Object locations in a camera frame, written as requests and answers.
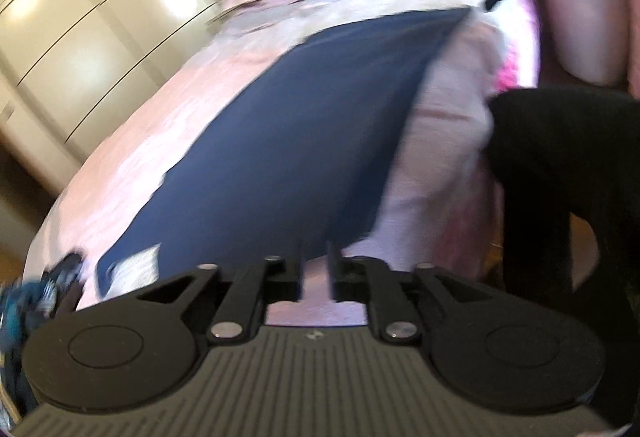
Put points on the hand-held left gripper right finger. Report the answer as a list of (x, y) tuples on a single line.
[(348, 284)]

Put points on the pink container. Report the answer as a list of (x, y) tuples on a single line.
[(590, 22)]

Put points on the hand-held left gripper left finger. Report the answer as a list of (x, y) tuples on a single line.
[(286, 283)]

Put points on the bright magenta cloth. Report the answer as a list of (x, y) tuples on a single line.
[(512, 62)]

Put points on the cream wardrobe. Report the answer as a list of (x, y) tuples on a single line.
[(85, 17)]

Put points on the teal patterned cloth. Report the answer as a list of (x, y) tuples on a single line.
[(37, 307)]

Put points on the dark blue garment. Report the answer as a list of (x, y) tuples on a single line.
[(300, 132)]

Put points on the pink bed sheet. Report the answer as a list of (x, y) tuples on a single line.
[(440, 152)]

